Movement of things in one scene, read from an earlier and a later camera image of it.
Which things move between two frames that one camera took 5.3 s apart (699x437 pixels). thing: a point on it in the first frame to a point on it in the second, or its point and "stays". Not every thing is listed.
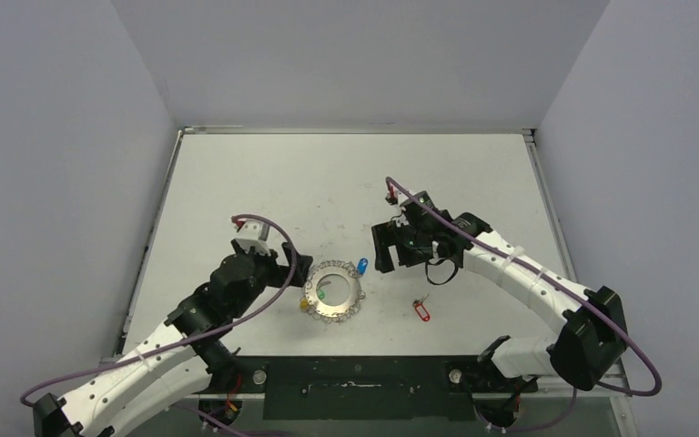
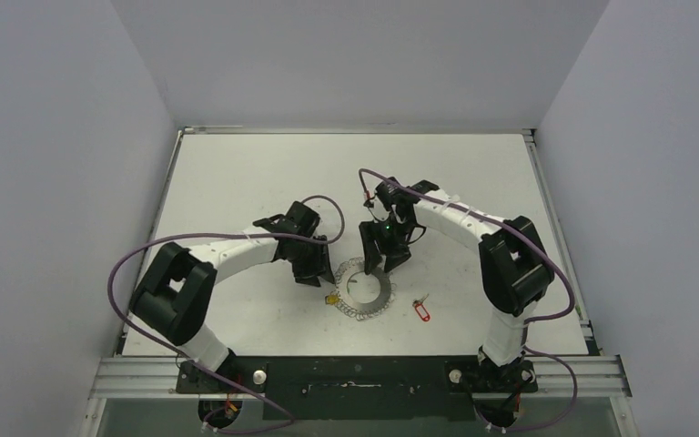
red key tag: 426,318 stays
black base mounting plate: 370,388 stays
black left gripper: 281,273 to 319,269
